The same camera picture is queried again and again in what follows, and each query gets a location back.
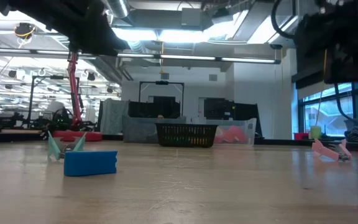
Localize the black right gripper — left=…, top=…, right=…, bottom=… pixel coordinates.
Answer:
left=293, top=0, right=358, bottom=101

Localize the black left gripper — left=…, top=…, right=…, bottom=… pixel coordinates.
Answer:
left=0, top=0, right=131, bottom=57

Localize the teal staple remover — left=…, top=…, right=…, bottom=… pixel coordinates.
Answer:
left=47, top=130, right=87, bottom=161

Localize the white clip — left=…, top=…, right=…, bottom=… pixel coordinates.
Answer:
left=311, top=138, right=353, bottom=162

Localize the blue mini stapler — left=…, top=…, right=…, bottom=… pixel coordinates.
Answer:
left=63, top=150, right=119, bottom=177

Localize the grey cloth cover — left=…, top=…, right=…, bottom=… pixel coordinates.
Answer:
left=99, top=98, right=129, bottom=135

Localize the black monitor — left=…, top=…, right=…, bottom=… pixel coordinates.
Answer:
left=128, top=96, right=181, bottom=119
left=203, top=98, right=260, bottom=138

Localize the long ceiling light bar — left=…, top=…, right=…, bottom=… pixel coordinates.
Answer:
left=0, top=46, right=282, bottom=65

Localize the smoky grey plastic bin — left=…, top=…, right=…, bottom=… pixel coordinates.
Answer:
left=122, top=114, right=186, bottom=144

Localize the green cup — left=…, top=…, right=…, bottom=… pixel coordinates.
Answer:
left=309, top=125, right=322, bottom=140

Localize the black mesh basket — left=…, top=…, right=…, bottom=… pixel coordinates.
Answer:
left=155, top=123, right=219, bottom=148

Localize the clear plastic bin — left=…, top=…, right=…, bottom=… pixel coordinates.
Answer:
left=185, top=117, right=257, bottom=146

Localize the yellow black cable reel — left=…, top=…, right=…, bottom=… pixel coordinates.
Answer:
left=14, top=22, right=36, bottom=40

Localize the black stand frame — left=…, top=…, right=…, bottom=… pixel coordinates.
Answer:
left=139, top=80, right=185, bottom=103

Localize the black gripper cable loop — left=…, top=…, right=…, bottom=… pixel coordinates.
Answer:
left=271, top=0, right=296, bottom=40

